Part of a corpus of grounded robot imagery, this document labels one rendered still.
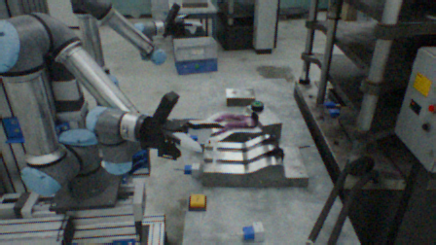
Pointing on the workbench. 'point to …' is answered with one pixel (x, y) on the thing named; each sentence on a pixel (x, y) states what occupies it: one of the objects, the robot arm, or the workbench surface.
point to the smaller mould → (239, 97)
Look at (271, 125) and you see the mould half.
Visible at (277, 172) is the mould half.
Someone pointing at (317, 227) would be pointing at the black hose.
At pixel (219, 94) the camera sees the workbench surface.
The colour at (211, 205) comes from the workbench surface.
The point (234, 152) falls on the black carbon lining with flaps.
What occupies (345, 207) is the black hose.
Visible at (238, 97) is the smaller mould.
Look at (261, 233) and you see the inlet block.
